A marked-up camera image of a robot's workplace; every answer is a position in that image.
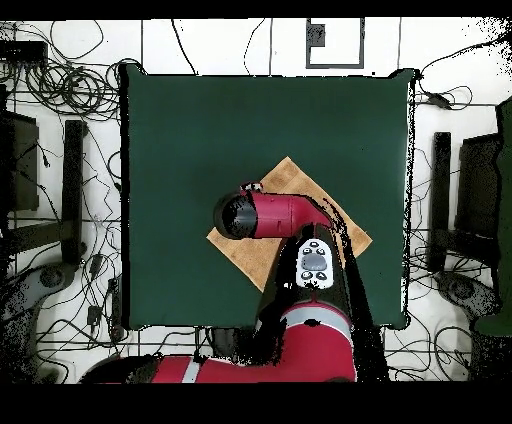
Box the tan terry towel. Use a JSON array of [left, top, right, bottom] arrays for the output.
[[205, 156, 374, 293]]

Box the black flat box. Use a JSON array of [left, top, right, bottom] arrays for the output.
[[0, 40, 48, 61]]

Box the dark green table cloth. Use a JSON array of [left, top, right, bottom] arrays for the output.
[[119, 63, 416, 332]]

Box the black stand base bar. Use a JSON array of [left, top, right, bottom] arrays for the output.
[[426, 131, 499, 274], [7, 119, 88, 268]]

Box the black power strip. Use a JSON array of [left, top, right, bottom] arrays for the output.
[[106, 275, 124, 342]]

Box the long black power adapter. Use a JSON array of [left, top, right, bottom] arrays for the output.
[[424, 91, 454, 110]]

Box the grey leg with round knob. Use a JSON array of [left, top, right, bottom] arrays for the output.
[[0, 261, 77, 333], [434, 271, 501, 321]]

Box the dark square box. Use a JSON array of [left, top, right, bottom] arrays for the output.
[[0, 110, 40, 213], [454, 133, 502, 241]]

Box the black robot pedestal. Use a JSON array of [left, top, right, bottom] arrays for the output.
[[195, 326, 261, 363]]

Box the coiled black cable bundle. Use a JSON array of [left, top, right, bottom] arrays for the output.
[[23, 57, 121, 121]]

